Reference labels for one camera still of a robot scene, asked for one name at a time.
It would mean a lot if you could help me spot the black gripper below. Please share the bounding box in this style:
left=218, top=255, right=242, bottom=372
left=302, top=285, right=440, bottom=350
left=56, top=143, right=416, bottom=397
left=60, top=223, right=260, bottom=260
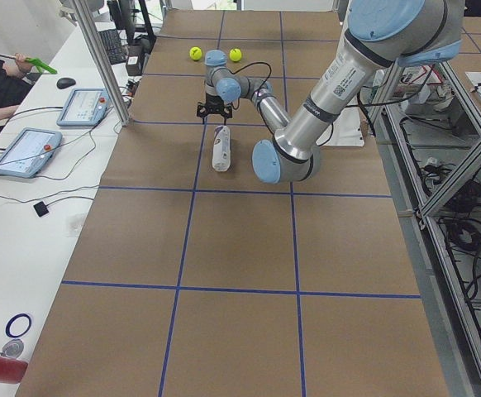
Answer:
left=197, top=93, right=232, bottom=125

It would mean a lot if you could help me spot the clear tennis ball can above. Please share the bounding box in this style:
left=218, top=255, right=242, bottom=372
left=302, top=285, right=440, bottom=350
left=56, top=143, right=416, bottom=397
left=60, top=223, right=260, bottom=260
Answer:
left=212, top=125, right=231, bottom=172

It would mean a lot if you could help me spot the yellow tennis ball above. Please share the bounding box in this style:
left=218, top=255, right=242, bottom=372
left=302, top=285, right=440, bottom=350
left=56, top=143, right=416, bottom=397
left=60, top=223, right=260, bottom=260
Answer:
left=189, top=46, right=202, bottom=61
left=229, top=48, right=242, bottom=63

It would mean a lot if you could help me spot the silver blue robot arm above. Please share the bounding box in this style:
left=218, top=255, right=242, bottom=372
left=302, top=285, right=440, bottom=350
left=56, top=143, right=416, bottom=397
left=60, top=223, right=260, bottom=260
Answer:
left=197, top=0, right=465, bottom=184

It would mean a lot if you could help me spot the black box with label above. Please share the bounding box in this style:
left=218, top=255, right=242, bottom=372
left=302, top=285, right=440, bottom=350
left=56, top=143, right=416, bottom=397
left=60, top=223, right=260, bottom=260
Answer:
left=126, top=45, right=145, bottom=76

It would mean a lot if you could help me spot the black keyboard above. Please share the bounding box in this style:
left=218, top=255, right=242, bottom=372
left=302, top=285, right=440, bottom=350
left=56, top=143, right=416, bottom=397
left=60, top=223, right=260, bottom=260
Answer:
left=98, top=29, right=126, bottom=65

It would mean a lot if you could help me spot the far blue teach pendant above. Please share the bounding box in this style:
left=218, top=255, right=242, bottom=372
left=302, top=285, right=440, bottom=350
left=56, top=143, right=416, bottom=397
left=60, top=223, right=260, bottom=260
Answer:
left=56, top=88, right=110, bottom=127

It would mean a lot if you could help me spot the blue teach pendant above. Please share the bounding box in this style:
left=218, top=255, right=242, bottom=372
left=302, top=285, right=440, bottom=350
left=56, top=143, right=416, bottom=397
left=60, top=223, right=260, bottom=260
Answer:
left=0, top=127, right=63, bottom=179
left=56, top=88, right=110, bottom=127

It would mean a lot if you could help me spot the black computer mouse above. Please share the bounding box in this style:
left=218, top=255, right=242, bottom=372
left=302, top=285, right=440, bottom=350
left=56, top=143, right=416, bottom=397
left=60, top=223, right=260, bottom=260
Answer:
left=56, top=77, right=76, bottom=89

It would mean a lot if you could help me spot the brown paper table mat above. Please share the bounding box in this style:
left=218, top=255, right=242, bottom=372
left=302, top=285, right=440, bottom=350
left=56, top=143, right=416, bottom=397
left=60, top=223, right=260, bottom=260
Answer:
left=18, top=11, right=449, bottom=396

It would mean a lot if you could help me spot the near blue teach pendant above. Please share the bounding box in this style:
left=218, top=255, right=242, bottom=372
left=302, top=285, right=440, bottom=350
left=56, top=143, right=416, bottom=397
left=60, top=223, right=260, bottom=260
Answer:
left=0, top=127, right=63, bottom=179

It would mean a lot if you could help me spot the small black square puck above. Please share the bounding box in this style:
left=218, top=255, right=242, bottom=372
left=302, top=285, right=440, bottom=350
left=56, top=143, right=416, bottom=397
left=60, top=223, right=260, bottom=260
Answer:
left=33, top=201, right=49, bottom=218

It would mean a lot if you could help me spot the blue tape roll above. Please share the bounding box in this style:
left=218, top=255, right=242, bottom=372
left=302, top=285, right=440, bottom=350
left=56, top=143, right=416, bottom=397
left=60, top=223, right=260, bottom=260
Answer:
left=4, top=313, right=32, bottom=339

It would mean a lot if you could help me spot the silver round lid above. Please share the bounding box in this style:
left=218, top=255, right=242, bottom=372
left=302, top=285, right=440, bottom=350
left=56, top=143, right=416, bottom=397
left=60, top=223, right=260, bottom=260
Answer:
left=0, top=338, right=25, bottom=359

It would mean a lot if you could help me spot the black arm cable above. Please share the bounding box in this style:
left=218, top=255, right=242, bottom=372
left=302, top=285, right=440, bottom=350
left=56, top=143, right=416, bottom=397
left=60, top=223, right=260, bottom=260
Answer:
left=231, top=61, right=273, bottom=109

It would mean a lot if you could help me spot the aluminium frame post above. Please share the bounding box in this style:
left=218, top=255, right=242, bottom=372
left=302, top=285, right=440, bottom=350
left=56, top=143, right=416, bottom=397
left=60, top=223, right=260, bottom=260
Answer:
left=70, top=0, right=131, bottom=127

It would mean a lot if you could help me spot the green handled tool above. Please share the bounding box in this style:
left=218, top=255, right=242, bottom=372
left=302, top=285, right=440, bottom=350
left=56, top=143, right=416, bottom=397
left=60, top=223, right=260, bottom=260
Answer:
left=0, top=53, right=58, bottom=74

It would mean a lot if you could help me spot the aluminium side frame rack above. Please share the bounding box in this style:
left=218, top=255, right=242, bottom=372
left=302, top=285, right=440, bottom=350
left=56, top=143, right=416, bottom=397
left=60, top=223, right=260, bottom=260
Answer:
left=364, top=0, right=481, bottom=397

